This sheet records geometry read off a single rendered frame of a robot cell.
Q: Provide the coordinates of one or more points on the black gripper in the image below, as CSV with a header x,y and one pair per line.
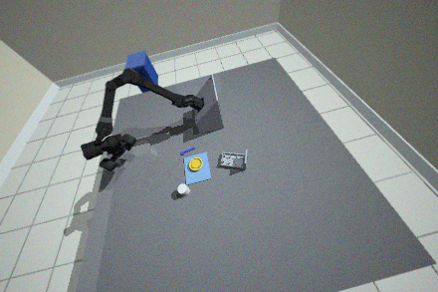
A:
x,y
126,144

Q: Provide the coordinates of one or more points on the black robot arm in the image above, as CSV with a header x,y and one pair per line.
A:
x,y
104,127

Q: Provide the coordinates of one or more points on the olive-yellow round plate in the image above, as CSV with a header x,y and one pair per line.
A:
x,y
195,163

